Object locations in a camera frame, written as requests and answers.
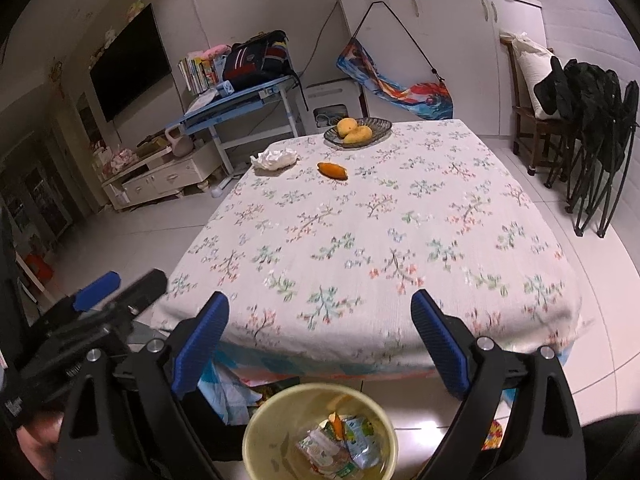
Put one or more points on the floral white tablecloth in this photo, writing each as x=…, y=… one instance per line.
x=319, y=273

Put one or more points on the black wall television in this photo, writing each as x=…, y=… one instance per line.
x=133, y=62

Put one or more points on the white tissue paper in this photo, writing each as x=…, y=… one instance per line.
x=274, y=160

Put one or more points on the yellow mango right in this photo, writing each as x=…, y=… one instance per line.
x=362, y=134

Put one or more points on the colourful tote bag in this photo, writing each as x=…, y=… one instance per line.
x=427, y=100

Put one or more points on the dark striped backpack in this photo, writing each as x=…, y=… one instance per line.
x=261, y=59

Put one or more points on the orange peel piece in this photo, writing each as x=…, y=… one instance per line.
x=337, y=426
x=332, y=171

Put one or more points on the yellow mango left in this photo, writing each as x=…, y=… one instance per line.
x=345, y=126

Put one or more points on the woven fruit plate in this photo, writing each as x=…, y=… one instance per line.
x=380, y=128

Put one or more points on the white cushion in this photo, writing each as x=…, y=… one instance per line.
x=534, y=61

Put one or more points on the yellow mango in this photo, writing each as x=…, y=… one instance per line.
x=345, y=126
x=362, y=134

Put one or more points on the row of books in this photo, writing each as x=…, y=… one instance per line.
x=199, y=73

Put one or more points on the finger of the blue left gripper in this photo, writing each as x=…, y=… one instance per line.
x=141, y=294
x=92, y=294

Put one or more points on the green milk carton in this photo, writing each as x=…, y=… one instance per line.
x=362, y=442

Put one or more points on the yellow plastic trash bin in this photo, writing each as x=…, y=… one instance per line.
x=269, y=444

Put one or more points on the white wall cabinet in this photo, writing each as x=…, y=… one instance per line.
x=411, y=41

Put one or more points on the clear plastic water bottle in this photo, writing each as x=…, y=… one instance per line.
x=327, y=456

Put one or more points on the wooden chair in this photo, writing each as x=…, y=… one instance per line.
x=540, y=138

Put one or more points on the black folding chairs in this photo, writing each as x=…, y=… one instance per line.
x=598, y=118

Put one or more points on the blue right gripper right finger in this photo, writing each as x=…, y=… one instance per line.
x=446, y=340

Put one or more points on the person's left hand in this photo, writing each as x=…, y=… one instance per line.
x=38, y=440

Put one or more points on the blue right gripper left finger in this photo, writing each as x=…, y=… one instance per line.
x=193, y=343

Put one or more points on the cream tv cabinet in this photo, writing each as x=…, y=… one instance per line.
x=161, y=175

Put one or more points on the blue study desk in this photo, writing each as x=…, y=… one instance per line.
x=237, y=105

